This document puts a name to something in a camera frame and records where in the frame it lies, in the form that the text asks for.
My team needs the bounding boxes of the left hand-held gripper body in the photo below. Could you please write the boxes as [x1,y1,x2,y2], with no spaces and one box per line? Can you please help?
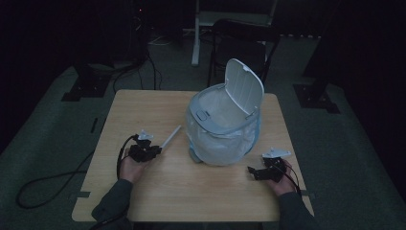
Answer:
[128,128,155,164]

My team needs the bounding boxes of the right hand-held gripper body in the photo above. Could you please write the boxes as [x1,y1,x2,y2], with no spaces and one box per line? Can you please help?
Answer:
[261,147,292,184]

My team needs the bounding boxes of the white straw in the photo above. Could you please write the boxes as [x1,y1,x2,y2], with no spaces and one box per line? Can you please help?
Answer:
[159,125,183,150]

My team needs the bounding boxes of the grey white lidded trash can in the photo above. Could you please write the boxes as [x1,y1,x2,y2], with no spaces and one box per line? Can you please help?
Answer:
[185,57,265,167]

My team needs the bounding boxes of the person's left hand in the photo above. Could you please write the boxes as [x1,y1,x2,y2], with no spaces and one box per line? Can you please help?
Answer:
[119,149,154,184]

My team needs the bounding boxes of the person's right hand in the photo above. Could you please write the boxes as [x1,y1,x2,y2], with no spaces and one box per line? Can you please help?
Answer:
[267,158,302,197]

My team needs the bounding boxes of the white plastic trash bag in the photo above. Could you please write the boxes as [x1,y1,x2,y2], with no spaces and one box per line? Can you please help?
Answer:
[186,83,261,167]

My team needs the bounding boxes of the black stand base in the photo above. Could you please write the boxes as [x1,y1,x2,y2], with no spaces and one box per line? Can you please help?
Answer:
[61,62,111,103]
[292,83,342,115]

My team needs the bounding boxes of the white metal stand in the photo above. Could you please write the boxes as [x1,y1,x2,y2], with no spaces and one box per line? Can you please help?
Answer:
[191,0,279,67]

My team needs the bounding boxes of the black folding chair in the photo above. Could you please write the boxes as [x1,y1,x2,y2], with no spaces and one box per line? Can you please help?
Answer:
[207,18,282,94]

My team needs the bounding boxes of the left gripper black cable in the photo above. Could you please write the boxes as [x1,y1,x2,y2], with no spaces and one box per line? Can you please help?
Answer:
[89,134,141,230]

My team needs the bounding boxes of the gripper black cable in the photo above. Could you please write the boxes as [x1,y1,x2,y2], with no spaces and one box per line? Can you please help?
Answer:
[89,134,141,230]
[278,162,303,196]

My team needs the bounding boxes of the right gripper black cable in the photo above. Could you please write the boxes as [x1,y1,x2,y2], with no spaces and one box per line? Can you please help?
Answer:
[278,162,303,196]

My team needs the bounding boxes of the thin black floor cables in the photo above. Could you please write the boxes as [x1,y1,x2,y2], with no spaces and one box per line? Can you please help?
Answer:
[112,52,164,94]

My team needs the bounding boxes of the black floor cable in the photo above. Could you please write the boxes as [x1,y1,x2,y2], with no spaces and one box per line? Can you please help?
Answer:
[15,149,96,210]

